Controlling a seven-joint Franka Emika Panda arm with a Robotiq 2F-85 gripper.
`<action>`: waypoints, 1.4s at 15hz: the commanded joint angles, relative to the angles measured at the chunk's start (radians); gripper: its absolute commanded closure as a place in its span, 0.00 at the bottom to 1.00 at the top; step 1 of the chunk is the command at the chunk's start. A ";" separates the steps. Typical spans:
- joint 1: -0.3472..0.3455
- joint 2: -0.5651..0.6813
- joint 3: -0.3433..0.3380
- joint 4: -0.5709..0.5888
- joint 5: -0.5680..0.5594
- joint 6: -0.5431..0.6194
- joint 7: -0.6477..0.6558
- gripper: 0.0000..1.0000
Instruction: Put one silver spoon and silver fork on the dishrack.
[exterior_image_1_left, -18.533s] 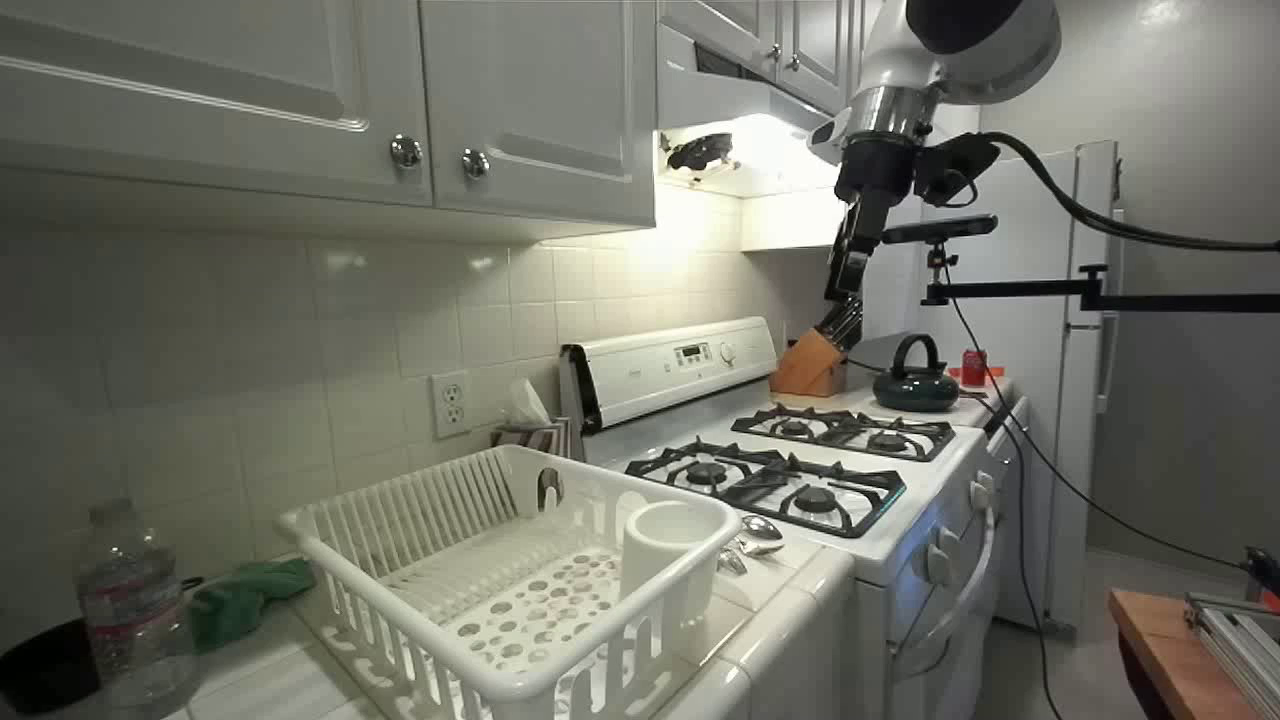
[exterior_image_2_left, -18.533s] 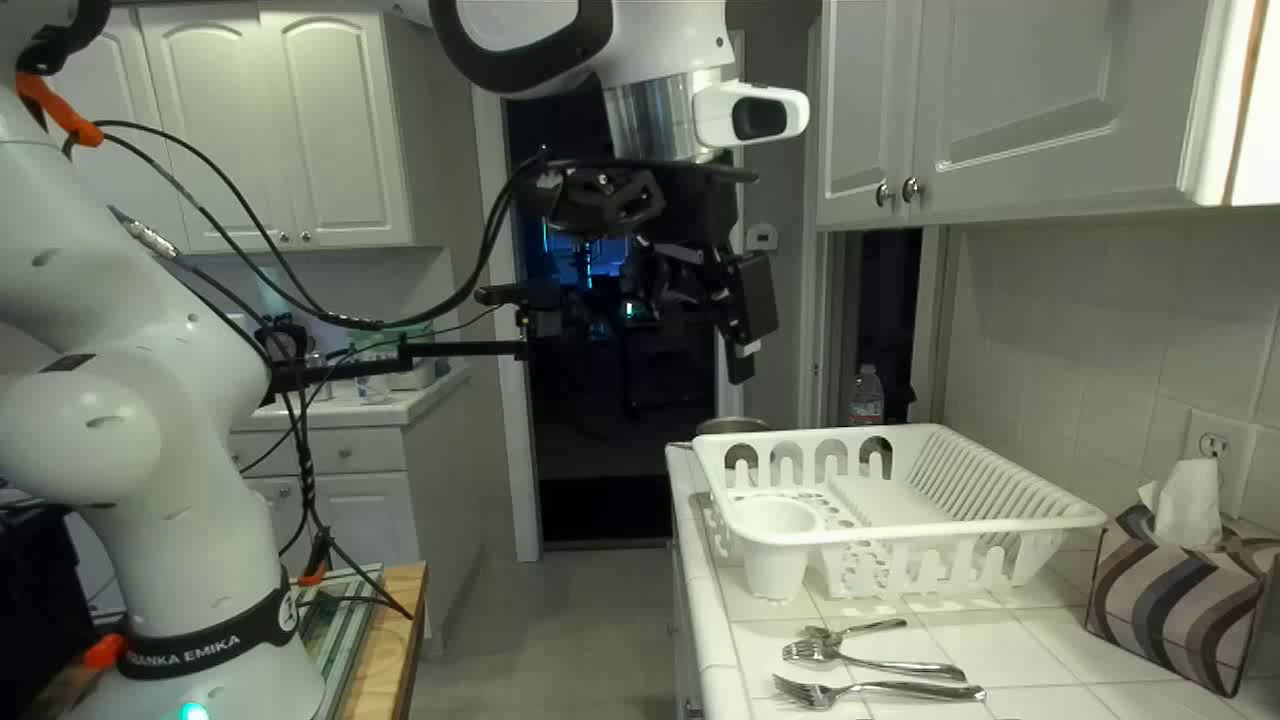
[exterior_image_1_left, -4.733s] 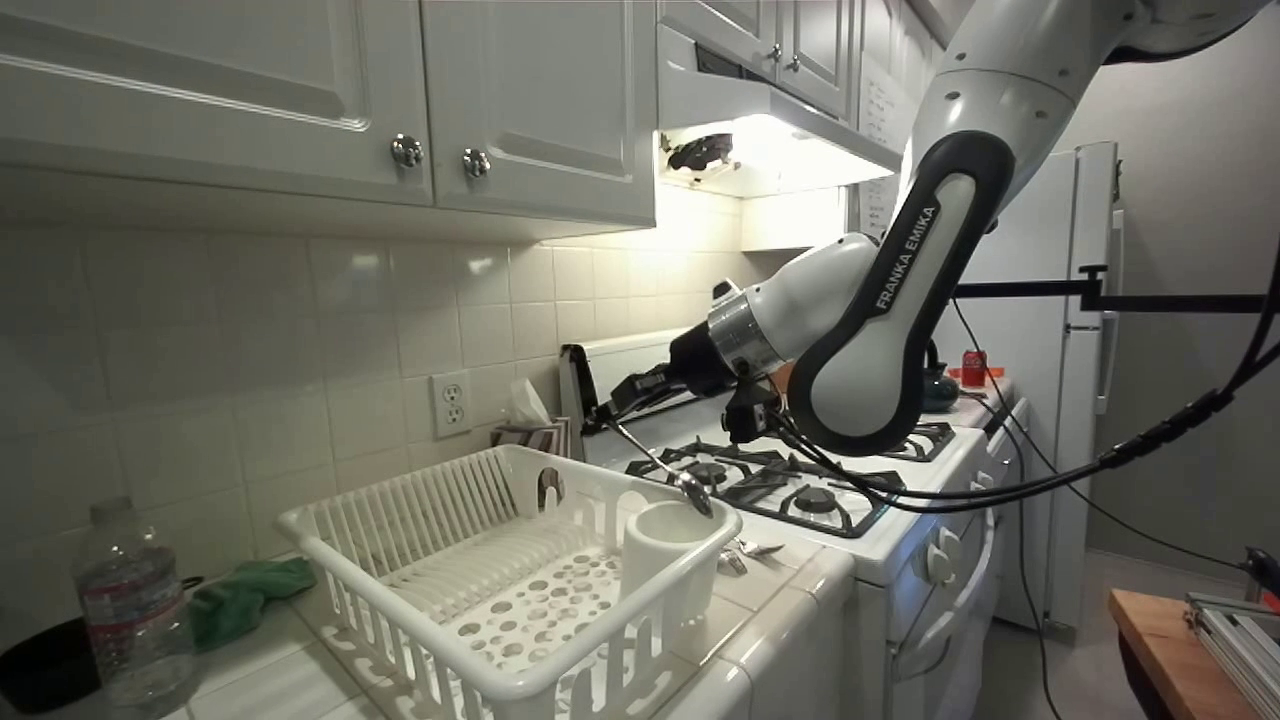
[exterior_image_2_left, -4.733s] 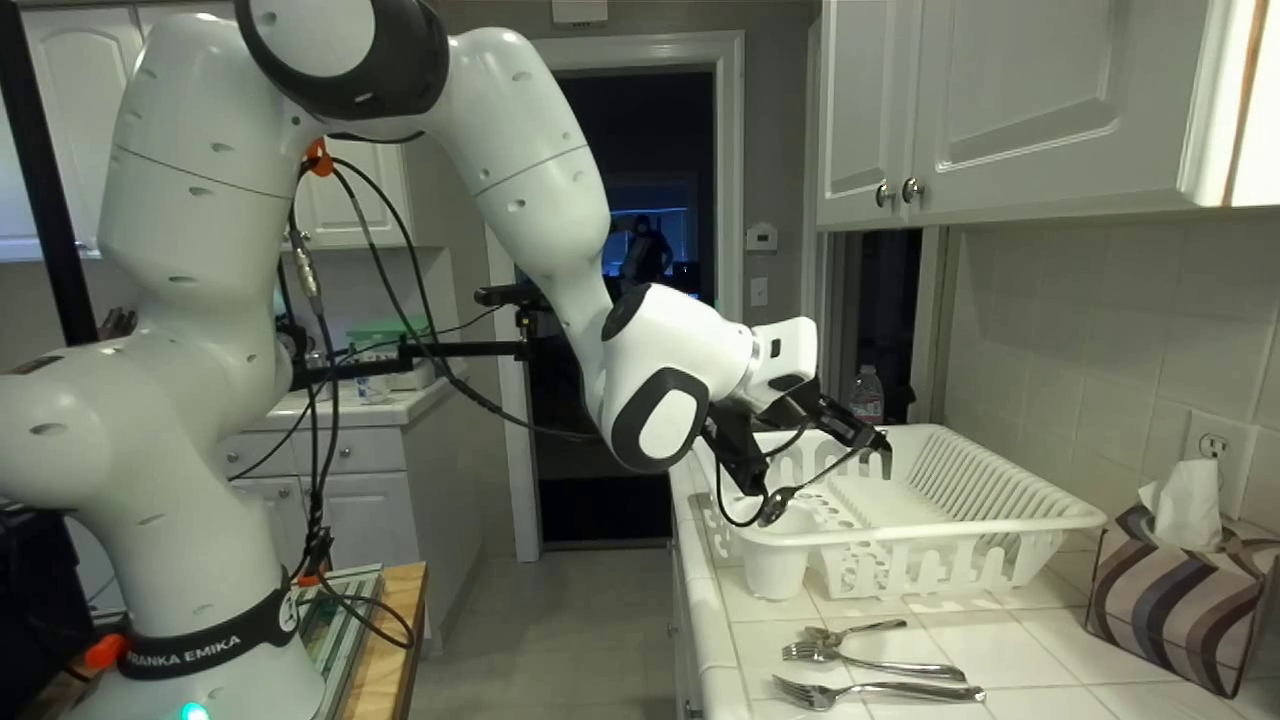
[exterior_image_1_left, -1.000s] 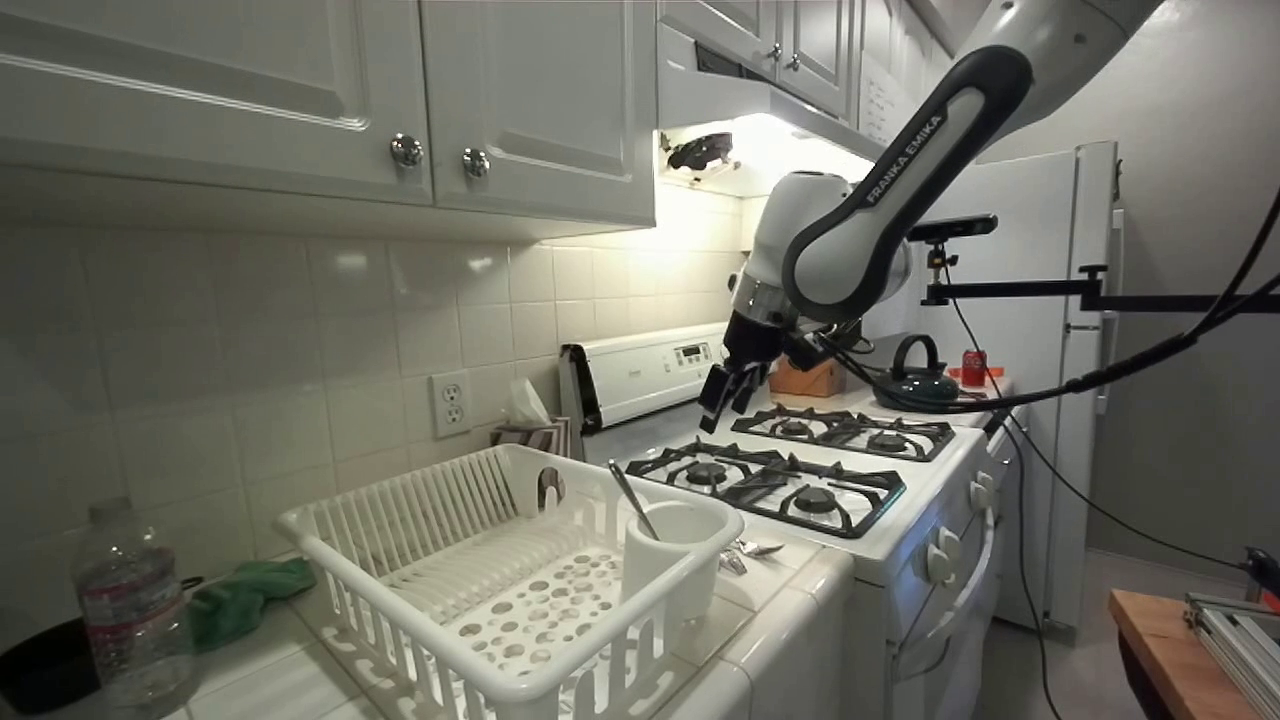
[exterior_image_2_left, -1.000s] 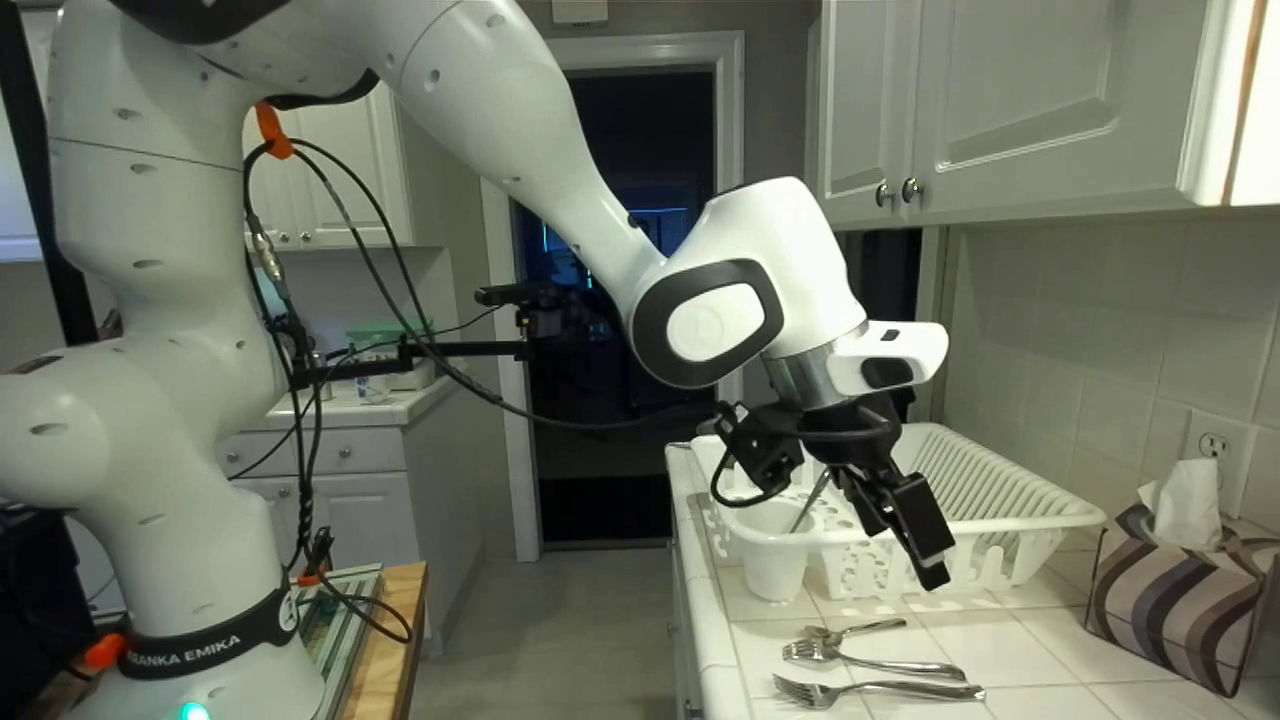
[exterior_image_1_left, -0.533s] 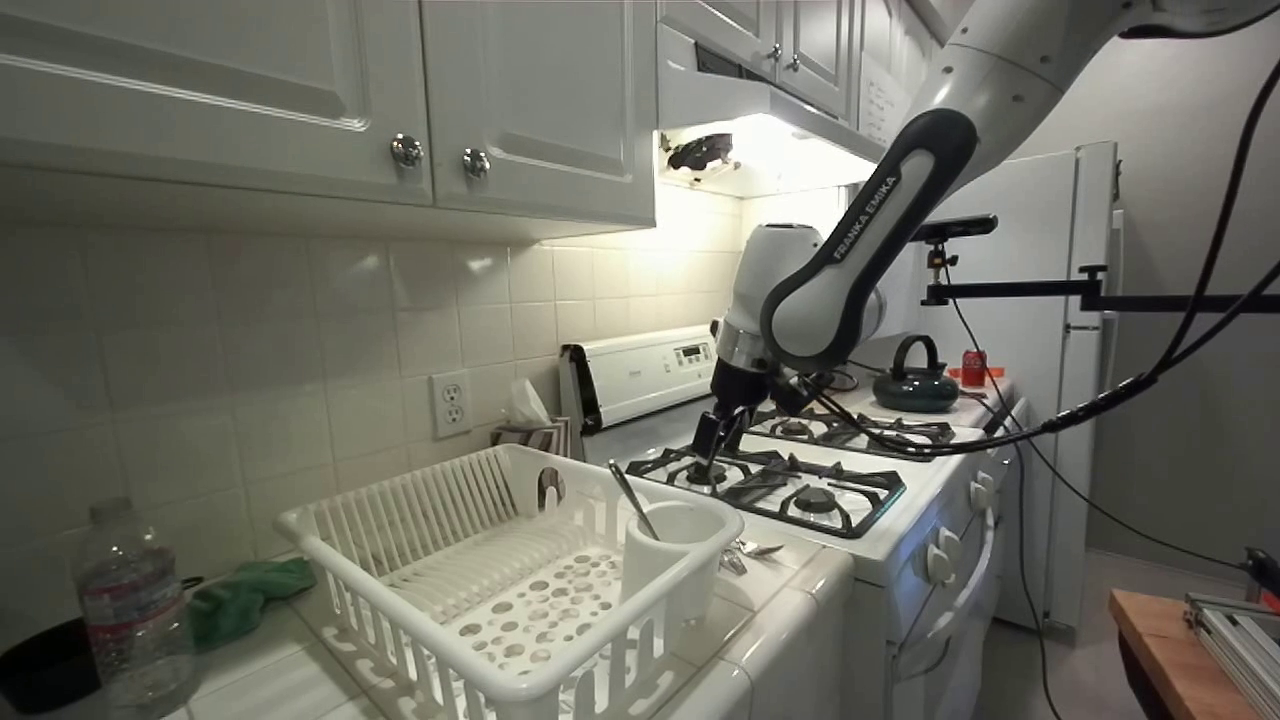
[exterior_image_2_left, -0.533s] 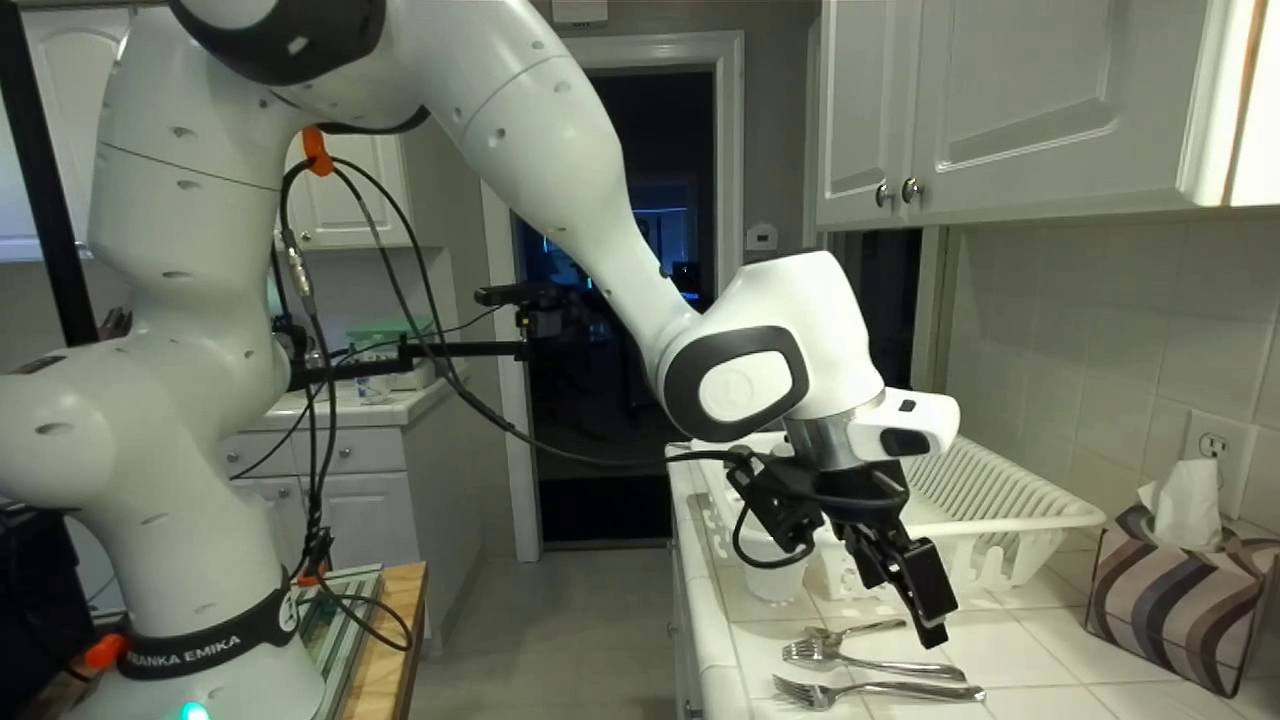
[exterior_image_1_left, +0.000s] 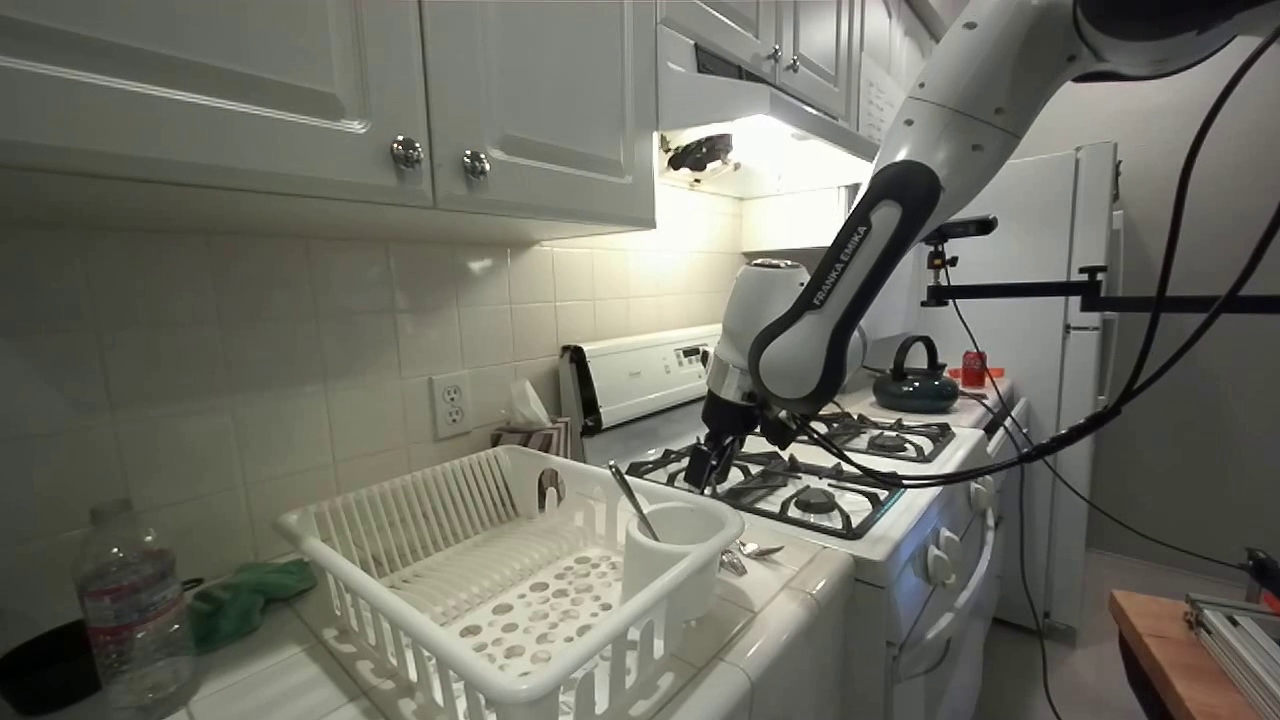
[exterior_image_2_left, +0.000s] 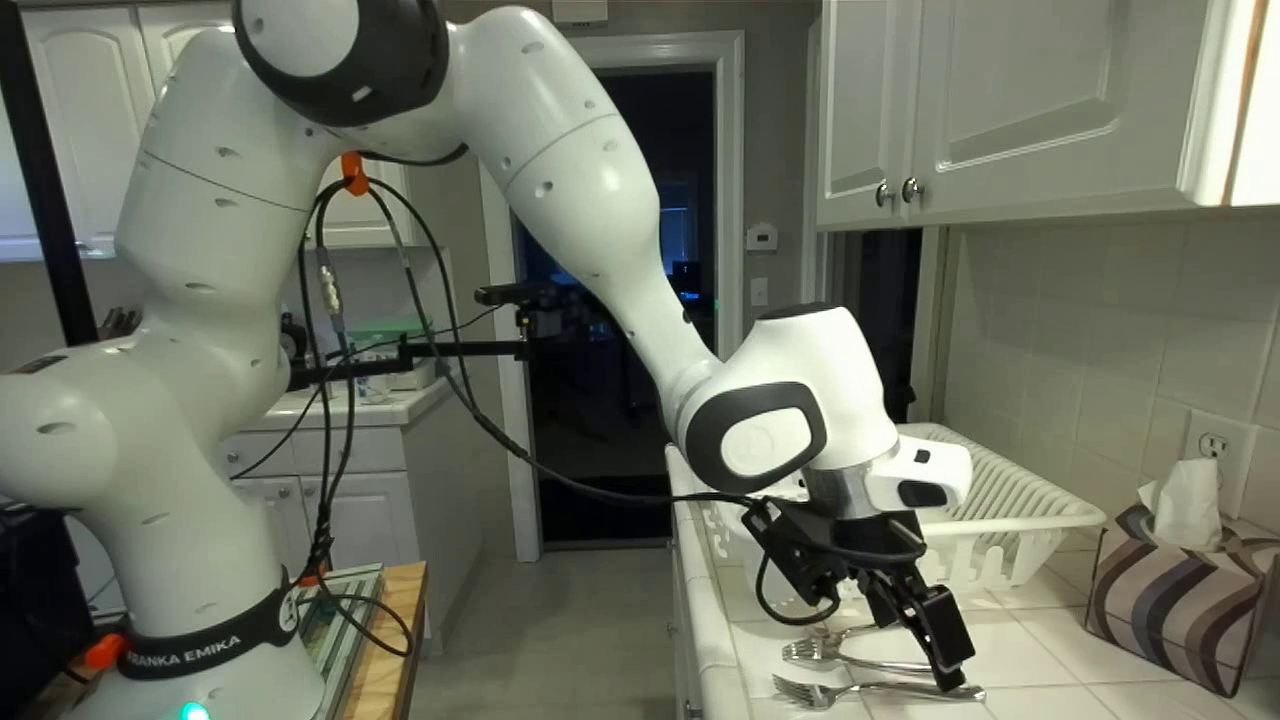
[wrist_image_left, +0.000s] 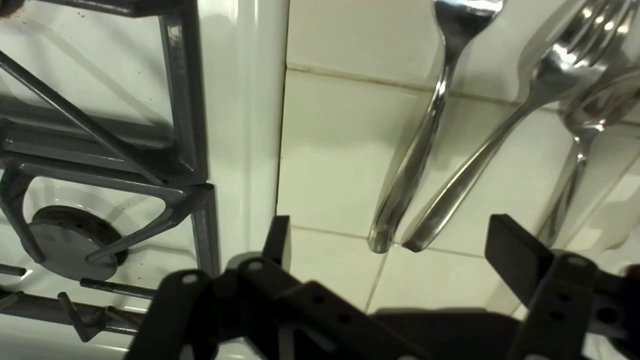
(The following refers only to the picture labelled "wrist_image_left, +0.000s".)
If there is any silver fork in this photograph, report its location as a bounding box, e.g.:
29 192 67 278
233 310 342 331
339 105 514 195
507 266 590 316
400 0 638 255

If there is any silver spoon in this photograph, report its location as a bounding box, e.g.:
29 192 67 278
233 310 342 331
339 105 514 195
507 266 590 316
538 66 640 251
367 0 506 257

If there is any black gas burner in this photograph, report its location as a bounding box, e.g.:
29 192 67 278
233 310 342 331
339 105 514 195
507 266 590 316
25 204 131 283

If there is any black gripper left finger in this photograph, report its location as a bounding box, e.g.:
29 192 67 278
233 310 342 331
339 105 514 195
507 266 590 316
126 214 427 360

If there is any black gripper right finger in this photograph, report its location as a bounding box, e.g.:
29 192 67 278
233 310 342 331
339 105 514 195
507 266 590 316
483 213 640 360

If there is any black stove grate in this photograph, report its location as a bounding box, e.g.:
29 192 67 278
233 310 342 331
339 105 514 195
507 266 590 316
0 0 222 343

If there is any white gas stove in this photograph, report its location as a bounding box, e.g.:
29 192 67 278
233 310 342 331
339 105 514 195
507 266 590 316
0 0 290 360

